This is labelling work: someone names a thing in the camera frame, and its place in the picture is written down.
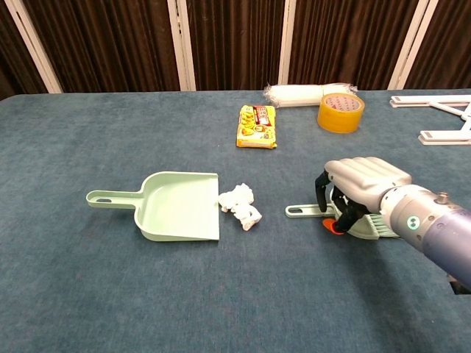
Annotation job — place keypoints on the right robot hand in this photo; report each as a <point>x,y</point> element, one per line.
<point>368,176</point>

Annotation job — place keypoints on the mint green hand broom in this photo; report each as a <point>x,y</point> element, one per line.
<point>305,210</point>

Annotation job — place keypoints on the white paper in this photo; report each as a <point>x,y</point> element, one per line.
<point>241,206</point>

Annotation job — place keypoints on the mint green plastic dustpan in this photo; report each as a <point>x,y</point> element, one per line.
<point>176,209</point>

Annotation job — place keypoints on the yellow packing tape roll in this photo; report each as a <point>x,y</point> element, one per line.
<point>338,119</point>

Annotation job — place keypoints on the white folding stand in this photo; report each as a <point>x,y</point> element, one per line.
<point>445,136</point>

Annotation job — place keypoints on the white plastic cups pack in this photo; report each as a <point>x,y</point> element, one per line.
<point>298,96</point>

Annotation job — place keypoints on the yellow snack packet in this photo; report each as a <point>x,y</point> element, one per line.
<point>257,127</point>

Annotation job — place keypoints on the dark brown curtain panel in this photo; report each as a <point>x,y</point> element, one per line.
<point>235,44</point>
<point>110,44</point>
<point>449,44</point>
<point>11,66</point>
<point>349,40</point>

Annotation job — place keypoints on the blue felt table cover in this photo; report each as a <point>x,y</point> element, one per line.
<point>110,287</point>

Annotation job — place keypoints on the white partition frame post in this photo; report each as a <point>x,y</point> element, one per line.
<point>182,44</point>
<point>412,44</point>
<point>287,40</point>
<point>35,48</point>

